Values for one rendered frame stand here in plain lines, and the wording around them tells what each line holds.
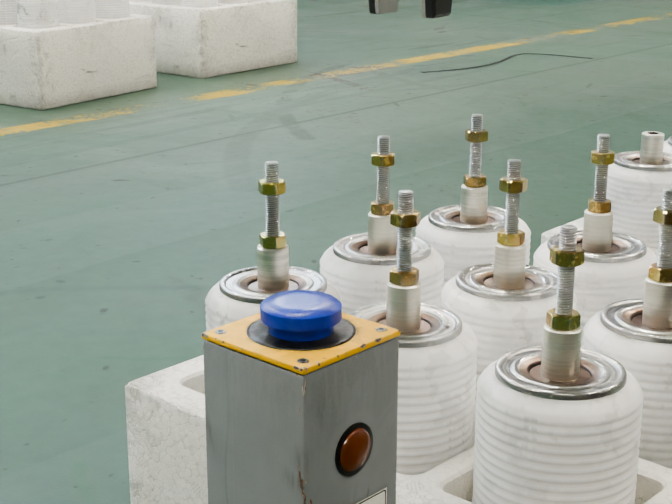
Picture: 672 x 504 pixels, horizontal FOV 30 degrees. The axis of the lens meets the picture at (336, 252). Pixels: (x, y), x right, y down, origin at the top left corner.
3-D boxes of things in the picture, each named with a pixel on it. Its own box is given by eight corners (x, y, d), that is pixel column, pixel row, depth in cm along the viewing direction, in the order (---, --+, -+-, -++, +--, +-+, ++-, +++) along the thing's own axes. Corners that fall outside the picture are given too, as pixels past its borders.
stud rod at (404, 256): (392, 305, 80) (394, 191, 78) (403, 302, 81) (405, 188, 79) (403, 309, 79) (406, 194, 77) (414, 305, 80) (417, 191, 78)
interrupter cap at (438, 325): (321, 336, 80) (321, 325, 79) (383, 303, 86) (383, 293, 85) (425, 361, 76) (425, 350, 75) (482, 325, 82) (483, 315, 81)
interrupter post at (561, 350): (539, 386, 72) (542, 332, 71) (537, 370, 74) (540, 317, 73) (582, 388, 72) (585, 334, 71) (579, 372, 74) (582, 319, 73)
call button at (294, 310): (358, 339, 62) (358, 300, 61) (302, 361, 59) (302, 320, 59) (300, 320, 65) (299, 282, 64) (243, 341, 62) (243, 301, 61)
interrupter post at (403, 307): (377, 332, 80) (378, 283, 79) (396, 321, 82) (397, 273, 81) (409, 339, 79) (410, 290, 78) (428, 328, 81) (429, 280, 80)
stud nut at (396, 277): (383, 281, 80) (383, 268, 80) (402, 275, 81) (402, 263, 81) (406, 288, 78) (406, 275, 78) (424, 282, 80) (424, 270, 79)
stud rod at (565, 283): (551, 353, 72) (558, 227, 70) (554, 347, 73) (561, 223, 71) (568, 355, 72) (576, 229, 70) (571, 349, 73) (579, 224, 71)
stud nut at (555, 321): (543, 328, 72) (543, 314, 71) (548, 319, 73) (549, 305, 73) (577, 332, 71) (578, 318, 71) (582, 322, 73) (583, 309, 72)
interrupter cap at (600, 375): (495, 402, 70) (495, 390, 70) (493, 352, 77) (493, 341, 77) (633, 408, 69) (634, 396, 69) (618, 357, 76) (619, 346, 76)
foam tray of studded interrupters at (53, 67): (157, 87, 318) (154, 15, 312) (41, 110, 287) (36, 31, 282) (49, 73, 339) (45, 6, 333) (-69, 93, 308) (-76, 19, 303)
